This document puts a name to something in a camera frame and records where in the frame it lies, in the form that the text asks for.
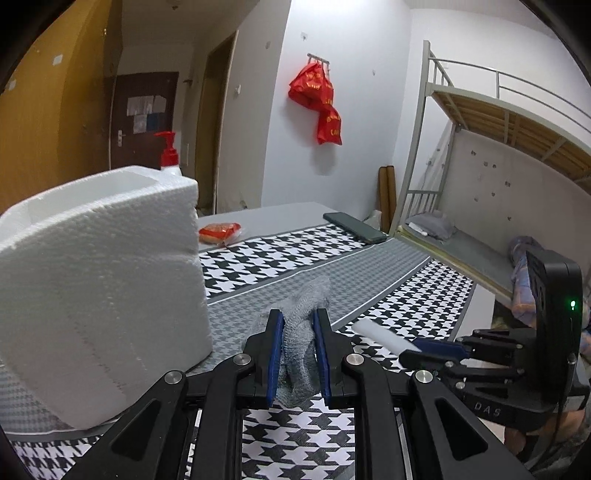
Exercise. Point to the grey sock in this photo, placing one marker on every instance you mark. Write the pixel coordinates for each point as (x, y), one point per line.
(300, 350)

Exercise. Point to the white door notice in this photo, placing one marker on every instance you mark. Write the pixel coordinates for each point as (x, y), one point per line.
(145, 105)

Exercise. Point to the red plastic bag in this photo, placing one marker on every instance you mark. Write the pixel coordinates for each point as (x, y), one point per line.
(311, 87)
(330, 129)

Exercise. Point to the grey pillow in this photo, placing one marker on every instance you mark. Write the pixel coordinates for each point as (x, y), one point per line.
(434, 225)

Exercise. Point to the light wooden side door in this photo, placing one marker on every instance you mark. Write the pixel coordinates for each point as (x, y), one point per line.
(212, 138)

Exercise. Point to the black white houndstooth cloth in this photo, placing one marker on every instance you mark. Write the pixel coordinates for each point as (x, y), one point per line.
(286, 254)

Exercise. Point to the white foam box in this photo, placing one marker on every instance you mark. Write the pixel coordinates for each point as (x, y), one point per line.
(101, 286)

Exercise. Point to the white pump bottle red cap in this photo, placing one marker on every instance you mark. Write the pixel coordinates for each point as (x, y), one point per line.
(169, 157)

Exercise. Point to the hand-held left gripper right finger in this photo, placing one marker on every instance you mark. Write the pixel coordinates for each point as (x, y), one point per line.
(322, 355)

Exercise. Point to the white plastic bag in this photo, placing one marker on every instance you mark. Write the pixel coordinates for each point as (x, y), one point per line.
(374, 220)

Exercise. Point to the dark brown door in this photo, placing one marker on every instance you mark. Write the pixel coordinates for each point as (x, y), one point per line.
(138, 83)

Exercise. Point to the wooden wardrobe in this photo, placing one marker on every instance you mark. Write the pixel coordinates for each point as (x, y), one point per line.
(55, 115)

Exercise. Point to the person's right hand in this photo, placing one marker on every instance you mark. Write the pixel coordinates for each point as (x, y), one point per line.
(515, 443)

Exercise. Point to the metal bunk bed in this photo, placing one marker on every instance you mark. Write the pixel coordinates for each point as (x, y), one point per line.
(508, 115)

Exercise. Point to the red snack packet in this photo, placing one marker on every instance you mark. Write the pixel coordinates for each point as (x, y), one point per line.
(219, 232)

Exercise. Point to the black smartphone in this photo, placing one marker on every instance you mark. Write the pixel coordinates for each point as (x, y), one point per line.
(355, 227)

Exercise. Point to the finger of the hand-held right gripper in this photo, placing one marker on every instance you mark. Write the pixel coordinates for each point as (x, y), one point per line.
(438, 362)
(434, 345)

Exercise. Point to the metal wall hook rack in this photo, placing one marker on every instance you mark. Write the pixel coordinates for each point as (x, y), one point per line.
(318, 57)

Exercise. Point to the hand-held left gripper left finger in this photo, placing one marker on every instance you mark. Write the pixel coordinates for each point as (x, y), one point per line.
(275, 355)

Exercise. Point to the blue door notice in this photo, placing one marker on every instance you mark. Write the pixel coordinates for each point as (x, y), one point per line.
(147, 124)

